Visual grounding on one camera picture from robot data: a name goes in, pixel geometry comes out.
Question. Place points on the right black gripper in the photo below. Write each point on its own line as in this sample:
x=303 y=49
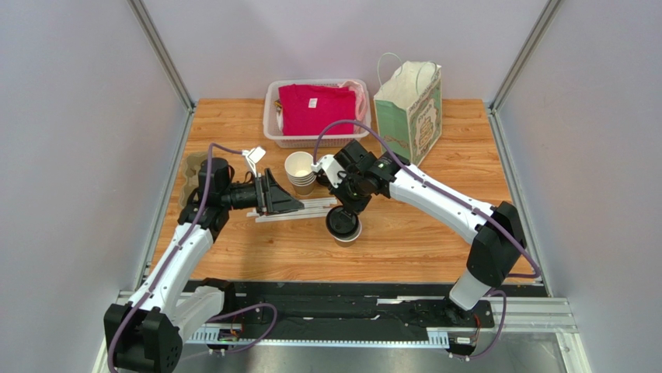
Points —
x=344 y=194

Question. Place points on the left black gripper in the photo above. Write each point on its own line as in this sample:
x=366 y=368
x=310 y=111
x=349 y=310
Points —
x=270 y=198

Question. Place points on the single black lid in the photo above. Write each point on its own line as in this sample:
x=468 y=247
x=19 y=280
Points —
x=342 y=222

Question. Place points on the single paper cup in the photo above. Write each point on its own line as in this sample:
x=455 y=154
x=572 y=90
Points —
x=346 y=240

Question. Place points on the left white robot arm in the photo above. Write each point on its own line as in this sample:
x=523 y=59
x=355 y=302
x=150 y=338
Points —
x=147 y=333

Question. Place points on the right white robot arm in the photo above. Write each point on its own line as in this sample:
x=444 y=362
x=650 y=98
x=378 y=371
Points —
x=495 y=233

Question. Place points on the stack of black lids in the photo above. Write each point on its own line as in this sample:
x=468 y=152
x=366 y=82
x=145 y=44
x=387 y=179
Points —
x=322 y=179

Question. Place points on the stack of paper cups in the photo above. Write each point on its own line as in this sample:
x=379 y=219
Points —
x=298 y=166

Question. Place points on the pink cloth in basket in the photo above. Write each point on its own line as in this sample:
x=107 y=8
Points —
x=361 y=97

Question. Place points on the brown pulp cup carrier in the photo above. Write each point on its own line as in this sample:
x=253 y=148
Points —
x=191 y=167

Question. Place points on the white plastic basket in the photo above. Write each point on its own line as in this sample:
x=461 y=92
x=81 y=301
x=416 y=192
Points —
x=272 y=128

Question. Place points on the red folded shirt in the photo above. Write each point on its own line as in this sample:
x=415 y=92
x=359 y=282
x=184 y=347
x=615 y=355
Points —
x=308 y=109

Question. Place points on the green paper gift bag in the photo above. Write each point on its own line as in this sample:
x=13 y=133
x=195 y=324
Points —
x=408 y=108

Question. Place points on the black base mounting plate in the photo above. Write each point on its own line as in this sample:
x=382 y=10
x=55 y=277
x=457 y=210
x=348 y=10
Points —
x=346 y=312

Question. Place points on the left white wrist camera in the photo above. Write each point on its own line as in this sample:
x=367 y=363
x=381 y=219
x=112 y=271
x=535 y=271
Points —
x=252 y=157

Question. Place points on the aluminium frame rail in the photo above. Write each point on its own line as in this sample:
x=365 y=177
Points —
x=512 y=314

